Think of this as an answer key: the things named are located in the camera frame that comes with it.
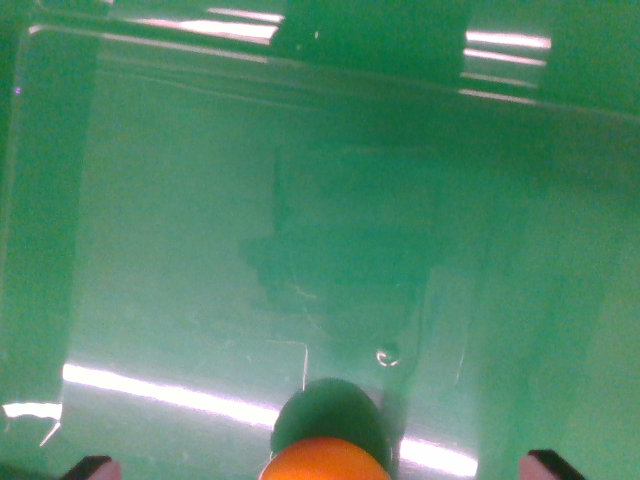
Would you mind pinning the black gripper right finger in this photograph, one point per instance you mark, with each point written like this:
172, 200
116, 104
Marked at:
545, 467

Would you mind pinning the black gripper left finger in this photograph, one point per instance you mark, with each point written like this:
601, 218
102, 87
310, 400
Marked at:
95, 470

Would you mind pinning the yellow orange apricot fruit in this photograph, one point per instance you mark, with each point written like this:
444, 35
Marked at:
325, 460

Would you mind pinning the green plastic bin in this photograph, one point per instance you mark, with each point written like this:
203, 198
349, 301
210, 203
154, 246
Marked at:
320, 200

